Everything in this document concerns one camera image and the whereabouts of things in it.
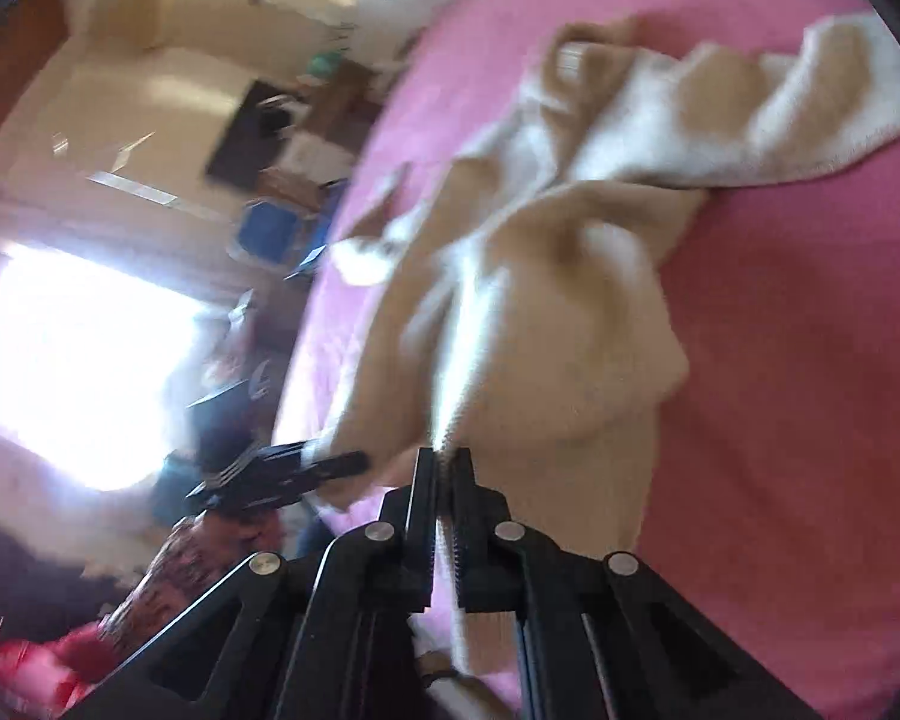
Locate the white drawer cabinet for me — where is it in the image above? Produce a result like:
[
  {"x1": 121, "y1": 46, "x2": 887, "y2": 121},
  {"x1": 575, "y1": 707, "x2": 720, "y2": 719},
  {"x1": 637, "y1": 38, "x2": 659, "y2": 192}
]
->
[{"x1": 277, "y1": 131, "x2": 353, "y2": 173}]

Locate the beige knitted sweater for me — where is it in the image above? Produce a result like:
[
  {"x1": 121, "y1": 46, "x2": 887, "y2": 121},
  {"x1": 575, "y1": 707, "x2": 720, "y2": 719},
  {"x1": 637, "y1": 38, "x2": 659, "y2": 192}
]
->
[{"x1": 319, "y1": 11, "x2": 900, "y2": 680}]

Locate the person's patterned clothing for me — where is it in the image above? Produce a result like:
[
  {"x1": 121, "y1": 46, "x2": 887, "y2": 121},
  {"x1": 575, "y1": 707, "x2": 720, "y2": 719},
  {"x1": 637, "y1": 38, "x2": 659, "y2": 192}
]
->
[{"x1": 97, "y1": 514, "x2": 282, "y2": 665}]

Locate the wooden desk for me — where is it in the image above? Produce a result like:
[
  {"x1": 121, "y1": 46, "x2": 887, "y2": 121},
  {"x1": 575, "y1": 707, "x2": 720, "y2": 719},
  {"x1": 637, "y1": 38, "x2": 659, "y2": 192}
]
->
[{"x1": 292, "y1": 60, "x2": 391, "y2": 136}]

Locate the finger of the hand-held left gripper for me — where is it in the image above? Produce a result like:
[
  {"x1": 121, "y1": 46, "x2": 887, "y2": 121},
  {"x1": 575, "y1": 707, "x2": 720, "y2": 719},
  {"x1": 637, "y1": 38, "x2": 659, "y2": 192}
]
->
[{"x1": 304, "y1": 451, "x2": 370, "y2": 482}]

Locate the bright window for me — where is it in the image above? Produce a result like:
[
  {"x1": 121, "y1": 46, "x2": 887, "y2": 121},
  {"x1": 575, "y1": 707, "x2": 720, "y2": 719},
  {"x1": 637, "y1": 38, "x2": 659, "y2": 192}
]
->
[{"x1": 0, "y1": 240, "x2": 222, "y2": 492}]

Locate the red cloth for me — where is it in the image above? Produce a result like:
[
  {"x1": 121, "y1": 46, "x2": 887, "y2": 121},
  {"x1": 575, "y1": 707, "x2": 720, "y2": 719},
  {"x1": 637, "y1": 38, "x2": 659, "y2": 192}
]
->
[{"x1": 0, "y1": 615, "x2": 117, "y2": 717}]

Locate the pink bedspread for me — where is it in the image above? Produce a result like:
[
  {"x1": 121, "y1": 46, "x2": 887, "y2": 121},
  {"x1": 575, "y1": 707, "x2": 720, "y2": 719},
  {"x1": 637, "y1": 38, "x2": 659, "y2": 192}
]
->
[{"x1": 270, "y1": 0, "x2": 900, "y2": 720}]

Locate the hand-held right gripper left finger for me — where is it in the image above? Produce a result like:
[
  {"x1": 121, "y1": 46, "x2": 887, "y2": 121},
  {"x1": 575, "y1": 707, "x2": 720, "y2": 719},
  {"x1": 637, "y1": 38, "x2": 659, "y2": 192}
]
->
[{"x1": 60, "y1": 447, "x2": 437, "y2": 720}]

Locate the black television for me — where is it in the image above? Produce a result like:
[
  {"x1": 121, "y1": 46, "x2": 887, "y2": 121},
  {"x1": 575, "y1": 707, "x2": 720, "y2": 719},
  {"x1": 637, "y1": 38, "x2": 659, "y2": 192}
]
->
[{"x1": 205, "y1": 77, "x2": 293, "y2": 190}]

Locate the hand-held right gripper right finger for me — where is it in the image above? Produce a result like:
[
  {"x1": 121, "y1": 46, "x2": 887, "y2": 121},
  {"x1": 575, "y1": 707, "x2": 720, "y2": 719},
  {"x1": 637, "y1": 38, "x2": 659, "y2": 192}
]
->
[{"x1": 450, "y1": 448, "x2": 822, "y2": 720}]

